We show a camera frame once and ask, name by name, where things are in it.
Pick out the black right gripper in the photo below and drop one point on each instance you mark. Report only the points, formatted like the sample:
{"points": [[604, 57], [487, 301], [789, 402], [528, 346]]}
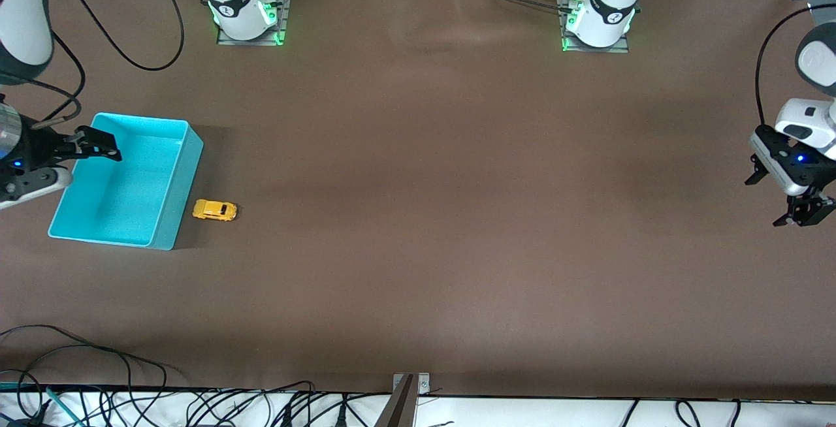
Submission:
{"points": [[40, 148]]}

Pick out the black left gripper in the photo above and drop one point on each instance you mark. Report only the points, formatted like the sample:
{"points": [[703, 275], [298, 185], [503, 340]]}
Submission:
{"points": [[808, 205]]}

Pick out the yellow beetle toy car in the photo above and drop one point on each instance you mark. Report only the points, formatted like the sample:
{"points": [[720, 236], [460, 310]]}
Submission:
{"points": [[214, 210]]}

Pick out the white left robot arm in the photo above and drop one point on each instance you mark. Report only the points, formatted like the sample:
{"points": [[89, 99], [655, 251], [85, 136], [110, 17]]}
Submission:
{"points": [[607, 2]]}

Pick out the cyan plastic bin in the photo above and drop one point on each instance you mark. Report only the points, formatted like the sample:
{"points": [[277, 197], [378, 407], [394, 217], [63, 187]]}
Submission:
{"points": [[124, 198]]}

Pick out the teal stick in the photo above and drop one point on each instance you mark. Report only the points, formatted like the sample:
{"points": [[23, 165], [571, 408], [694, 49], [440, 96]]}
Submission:
{"points": [[62, 404]]}

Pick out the grey metal pole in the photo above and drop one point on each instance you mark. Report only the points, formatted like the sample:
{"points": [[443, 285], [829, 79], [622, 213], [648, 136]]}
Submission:
{"points": [[400, 407]]}

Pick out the grey metal arm base plate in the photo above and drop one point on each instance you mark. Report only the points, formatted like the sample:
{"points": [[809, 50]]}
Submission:
{"points": [[285, 15], [620, 49]]}

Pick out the small metal bracket plate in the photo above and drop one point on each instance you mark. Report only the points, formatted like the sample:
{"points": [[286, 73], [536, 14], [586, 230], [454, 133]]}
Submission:
{"points": [[423, 384]]}

